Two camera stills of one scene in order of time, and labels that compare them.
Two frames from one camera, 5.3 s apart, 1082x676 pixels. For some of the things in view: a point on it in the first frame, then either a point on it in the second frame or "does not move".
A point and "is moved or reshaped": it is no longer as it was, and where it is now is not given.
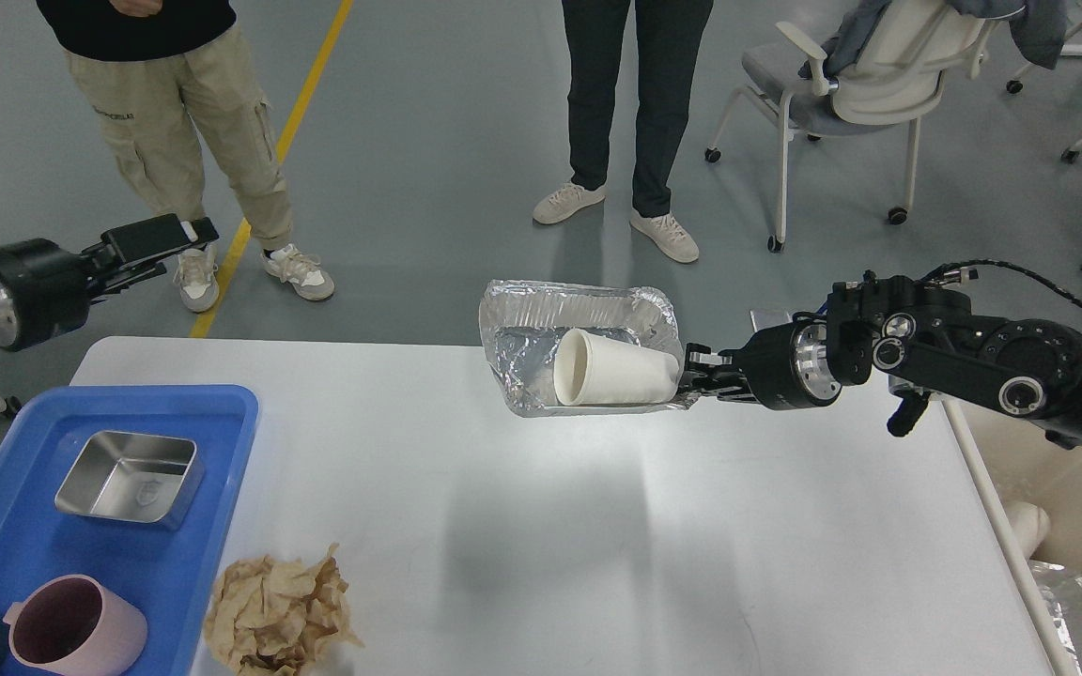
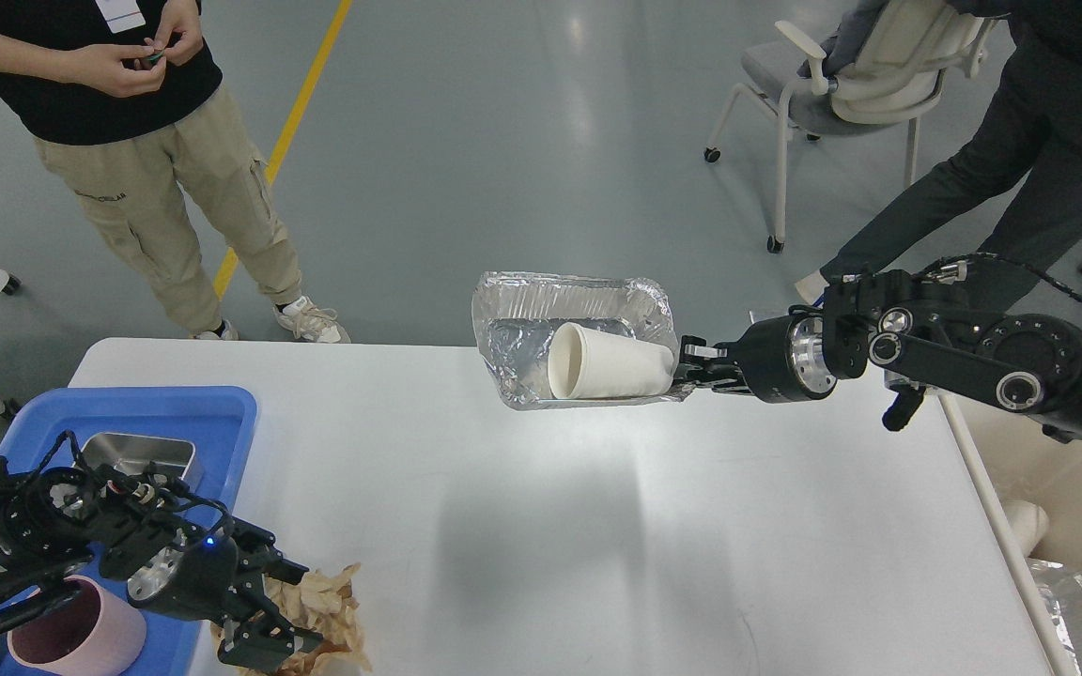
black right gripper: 782,367 does not move
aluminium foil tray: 564,347 is moved or reshaped
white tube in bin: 1030,523 does not move
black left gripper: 28,290 → 203,576
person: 668,38 → 1067,134
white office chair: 891,79 does not move
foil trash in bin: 1081,619 does not move
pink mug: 76,625 does not move
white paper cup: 590,369 does not move
